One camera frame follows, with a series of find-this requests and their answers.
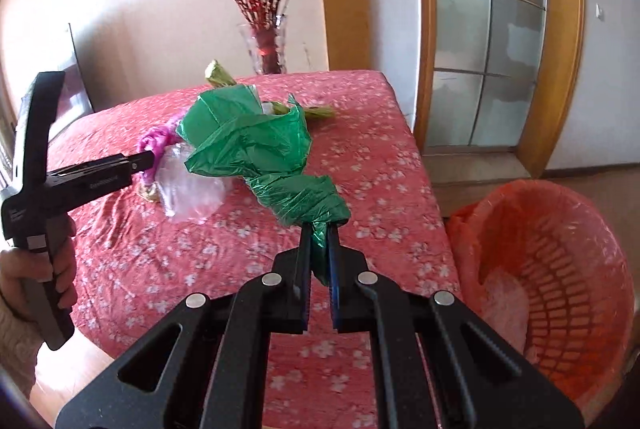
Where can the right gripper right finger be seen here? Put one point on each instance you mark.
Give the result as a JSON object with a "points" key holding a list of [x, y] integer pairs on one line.
{"points": [[436, 364]]}

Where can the white door light switch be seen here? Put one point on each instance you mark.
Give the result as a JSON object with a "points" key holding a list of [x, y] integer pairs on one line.
{"points": [[599, 12]]}

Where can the red bin liner bag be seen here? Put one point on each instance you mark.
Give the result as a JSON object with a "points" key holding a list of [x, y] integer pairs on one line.
{"points": [[550, 278]]}

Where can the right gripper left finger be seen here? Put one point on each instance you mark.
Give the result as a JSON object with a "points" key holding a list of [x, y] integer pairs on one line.
{"points": [[204, 364]]}

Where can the glass vase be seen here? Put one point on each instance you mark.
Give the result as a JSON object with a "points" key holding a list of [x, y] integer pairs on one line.
{"points": [[266, 46]]}

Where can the person left hand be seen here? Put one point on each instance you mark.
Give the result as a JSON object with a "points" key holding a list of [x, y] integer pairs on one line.
{"points": [[35, 273]]}

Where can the clear plastic bag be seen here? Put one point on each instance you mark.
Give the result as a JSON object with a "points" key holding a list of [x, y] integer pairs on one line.
{"points": [[186, 196]]}

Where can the green plastic bag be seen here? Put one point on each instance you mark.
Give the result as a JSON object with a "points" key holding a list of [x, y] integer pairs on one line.
{"points": [[232, 135]]}

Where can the pink floral tablecloth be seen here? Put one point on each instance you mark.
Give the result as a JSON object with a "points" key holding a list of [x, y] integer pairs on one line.
{"points": [[135, 264]]}

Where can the frosted glass sliding door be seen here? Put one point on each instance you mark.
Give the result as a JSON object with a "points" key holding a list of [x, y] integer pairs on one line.
{"points": [[486, 68]]}

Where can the purple plastic bag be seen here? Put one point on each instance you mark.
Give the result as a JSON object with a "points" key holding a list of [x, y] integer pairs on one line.
{"points": [[155, 140]]}

